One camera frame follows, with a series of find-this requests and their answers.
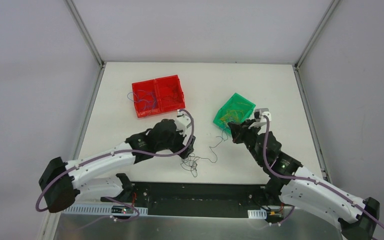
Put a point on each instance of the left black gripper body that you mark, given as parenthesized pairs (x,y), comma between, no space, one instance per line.
(188,147)

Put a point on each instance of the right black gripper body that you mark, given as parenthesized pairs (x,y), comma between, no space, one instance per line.
(237,129)

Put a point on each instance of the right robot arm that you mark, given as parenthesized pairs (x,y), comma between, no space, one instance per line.
(293,184)

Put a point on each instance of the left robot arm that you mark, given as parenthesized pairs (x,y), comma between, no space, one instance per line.
(62,183)

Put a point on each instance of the green bin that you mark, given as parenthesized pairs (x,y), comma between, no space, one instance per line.
(237,109)

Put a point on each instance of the red double bin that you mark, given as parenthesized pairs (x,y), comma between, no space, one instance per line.
(157,96)

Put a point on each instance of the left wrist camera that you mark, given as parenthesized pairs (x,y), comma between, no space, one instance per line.
(183,123)

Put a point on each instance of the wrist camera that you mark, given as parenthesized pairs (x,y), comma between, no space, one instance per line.
(262,116)
(183,123)

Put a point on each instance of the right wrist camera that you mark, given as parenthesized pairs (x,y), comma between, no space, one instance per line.
(262,116)

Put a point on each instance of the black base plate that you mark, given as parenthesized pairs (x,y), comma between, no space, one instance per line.
(201,199)

